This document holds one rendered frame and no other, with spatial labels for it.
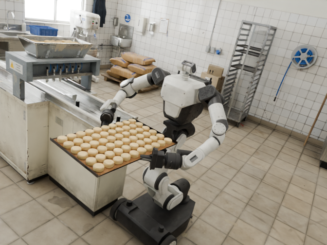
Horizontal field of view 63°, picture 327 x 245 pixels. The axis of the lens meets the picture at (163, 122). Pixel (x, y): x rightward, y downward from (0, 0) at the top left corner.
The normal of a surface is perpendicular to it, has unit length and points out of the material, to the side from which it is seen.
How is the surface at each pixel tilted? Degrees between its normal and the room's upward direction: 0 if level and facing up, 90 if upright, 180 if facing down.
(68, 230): 0
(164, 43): 90
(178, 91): 91
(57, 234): 0
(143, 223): 0
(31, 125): 90
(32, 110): 90
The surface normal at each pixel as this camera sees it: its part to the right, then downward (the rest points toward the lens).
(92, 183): -0.59, 0.21
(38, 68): 0.78, 0.37
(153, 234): -0.32, -0.50
